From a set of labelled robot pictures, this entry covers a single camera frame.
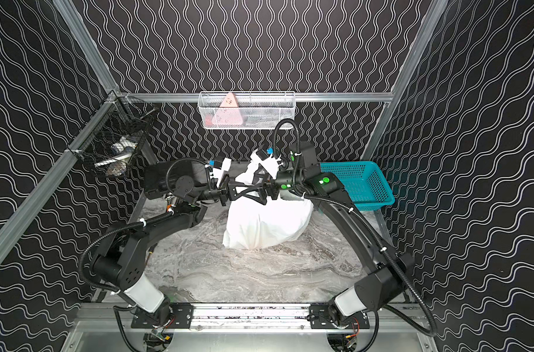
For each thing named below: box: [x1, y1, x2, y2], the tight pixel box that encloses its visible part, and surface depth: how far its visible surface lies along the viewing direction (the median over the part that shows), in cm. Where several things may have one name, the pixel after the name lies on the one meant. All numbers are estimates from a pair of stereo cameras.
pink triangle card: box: [211, 92, 244, 126], surface depth 92 cm
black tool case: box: [143, 159, 207, 201], surface depth 103 cm
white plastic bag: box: [222, 163, 314, 250], surface depth 78 cm
